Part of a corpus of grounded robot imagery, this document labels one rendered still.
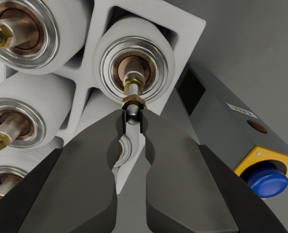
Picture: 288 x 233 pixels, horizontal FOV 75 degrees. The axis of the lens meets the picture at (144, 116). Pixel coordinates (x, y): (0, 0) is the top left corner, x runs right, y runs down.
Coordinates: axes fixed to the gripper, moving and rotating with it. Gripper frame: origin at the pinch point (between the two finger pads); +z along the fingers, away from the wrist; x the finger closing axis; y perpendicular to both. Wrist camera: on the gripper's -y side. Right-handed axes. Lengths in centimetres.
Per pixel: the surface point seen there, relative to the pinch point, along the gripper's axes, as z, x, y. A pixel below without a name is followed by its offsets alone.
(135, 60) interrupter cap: 9.9, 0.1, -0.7
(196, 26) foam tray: 17.0, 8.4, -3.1
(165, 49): 10.0, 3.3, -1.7
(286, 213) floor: 35, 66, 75
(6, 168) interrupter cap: 9.4, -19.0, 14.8
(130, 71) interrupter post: 6.9, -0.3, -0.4
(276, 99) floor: 35, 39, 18
